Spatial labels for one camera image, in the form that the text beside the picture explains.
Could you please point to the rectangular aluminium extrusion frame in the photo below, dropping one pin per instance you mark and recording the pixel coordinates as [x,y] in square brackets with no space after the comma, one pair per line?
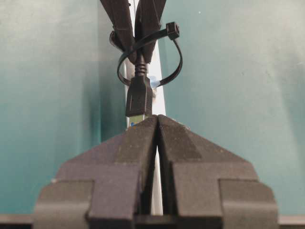
[143,71]

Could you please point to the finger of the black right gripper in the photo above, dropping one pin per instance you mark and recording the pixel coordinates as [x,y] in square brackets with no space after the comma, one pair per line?
[148,16]
[119,14]

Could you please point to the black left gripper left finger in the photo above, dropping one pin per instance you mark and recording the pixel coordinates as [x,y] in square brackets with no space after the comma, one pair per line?
[105,187]

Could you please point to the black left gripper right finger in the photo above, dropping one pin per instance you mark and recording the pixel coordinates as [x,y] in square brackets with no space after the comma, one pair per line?
[208,187]

